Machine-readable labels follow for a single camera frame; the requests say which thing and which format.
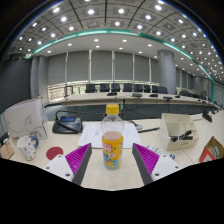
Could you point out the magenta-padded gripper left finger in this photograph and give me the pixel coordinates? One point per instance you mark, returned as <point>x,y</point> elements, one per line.
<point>76,159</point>

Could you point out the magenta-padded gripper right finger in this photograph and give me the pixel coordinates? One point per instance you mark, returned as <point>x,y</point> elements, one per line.
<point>147,159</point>

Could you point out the yellow-capped orange-label drink bottle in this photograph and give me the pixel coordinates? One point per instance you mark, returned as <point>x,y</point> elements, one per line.
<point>112,150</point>

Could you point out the flat round red coaster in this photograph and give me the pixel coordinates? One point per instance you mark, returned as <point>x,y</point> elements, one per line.
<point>53,153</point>

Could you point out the white printed paper sheet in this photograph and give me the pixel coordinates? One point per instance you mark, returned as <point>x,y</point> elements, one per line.
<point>91,135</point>

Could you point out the black pen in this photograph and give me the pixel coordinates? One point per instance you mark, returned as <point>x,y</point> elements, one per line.
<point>149,129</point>

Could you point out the white cardboard organizer box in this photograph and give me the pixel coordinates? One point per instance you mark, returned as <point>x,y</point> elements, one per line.
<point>171,125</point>

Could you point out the black marker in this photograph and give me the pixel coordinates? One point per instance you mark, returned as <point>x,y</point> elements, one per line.
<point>182,135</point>

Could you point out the brown and orange carton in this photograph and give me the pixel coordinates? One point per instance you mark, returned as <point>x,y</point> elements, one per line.
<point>210,151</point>

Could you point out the white copy paper box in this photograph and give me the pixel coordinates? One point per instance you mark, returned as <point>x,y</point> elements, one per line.
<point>25,121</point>

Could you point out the long beige conference desk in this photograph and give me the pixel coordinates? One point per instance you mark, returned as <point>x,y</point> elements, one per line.
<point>100,99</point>

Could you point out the brown cardboard box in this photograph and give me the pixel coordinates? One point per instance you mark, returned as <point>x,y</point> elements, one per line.
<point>6,150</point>

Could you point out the row of black office chairs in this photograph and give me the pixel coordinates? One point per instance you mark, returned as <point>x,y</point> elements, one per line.
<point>115,87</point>

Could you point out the group of ceiling lights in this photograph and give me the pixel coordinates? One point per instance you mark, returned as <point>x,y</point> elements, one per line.
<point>91,12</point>

